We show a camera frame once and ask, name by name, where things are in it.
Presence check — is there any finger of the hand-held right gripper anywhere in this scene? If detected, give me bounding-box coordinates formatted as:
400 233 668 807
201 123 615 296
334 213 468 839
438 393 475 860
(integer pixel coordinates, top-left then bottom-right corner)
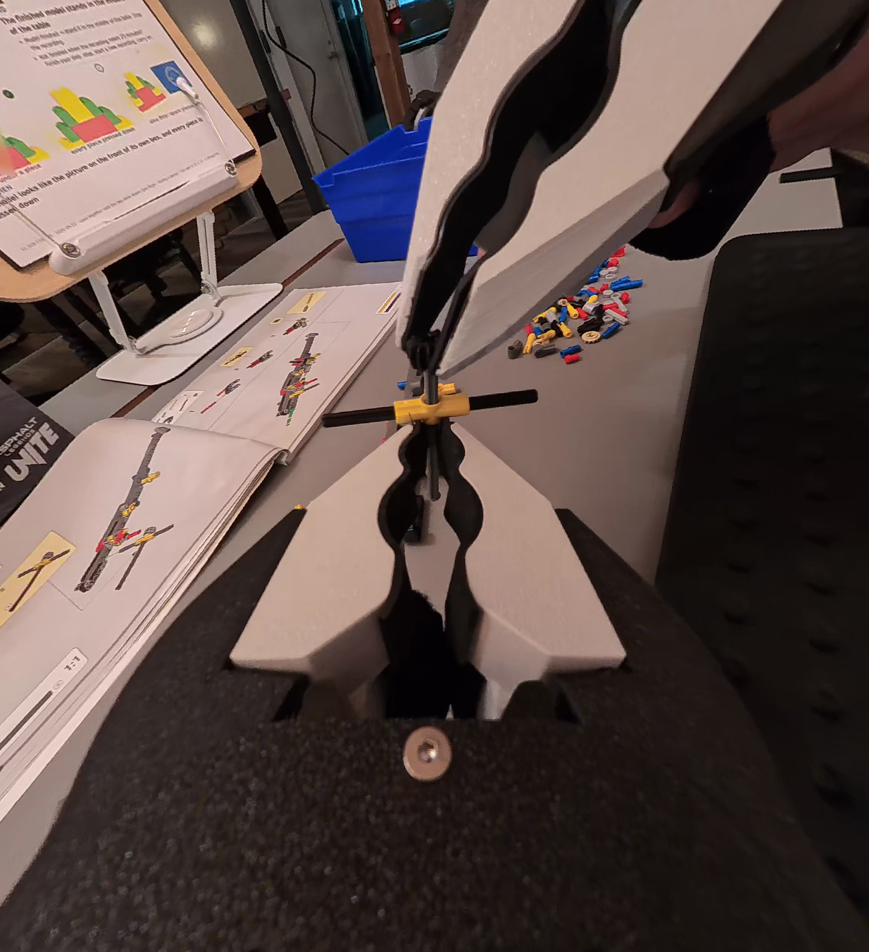
436 0 787 375
396 0 588 357

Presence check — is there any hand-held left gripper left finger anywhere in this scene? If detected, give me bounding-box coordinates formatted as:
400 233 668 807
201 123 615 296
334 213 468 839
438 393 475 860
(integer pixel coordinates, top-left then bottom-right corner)
230 427 417 717

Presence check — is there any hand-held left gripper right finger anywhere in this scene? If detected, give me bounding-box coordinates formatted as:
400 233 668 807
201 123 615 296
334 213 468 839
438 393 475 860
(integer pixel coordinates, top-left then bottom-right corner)
442 424 626 719

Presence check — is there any yellow connector with black axles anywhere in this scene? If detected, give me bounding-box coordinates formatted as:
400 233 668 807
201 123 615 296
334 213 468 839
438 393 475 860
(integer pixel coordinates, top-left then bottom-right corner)
320 372 539 501

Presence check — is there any yellow car set box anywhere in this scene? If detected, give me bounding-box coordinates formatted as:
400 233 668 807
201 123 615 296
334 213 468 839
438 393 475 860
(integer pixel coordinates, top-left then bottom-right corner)
0 350 76 568

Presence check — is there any person's right hand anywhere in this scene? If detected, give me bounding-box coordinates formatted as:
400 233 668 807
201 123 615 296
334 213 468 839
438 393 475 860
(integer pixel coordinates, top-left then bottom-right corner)
769 0 869 165

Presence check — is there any blue storage bin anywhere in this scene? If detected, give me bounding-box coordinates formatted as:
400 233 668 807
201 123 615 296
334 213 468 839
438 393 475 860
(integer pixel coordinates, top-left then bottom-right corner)
311 115 480 263

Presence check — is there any open instruction booklet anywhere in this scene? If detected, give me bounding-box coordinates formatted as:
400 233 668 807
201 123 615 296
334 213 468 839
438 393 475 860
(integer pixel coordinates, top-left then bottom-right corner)
0 283 406 867

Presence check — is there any pile of small toy pins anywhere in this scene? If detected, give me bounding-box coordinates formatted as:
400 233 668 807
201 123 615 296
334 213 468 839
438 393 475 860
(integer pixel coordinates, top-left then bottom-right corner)
507 247 645 365

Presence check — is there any black dimpled foam pad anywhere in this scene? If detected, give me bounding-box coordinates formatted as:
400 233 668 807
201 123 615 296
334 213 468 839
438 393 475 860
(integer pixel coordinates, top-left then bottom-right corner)
654 227 869 952

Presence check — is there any wooden board book stand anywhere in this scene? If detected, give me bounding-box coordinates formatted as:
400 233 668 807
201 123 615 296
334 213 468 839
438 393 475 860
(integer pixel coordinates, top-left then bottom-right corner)
0 0 284 388

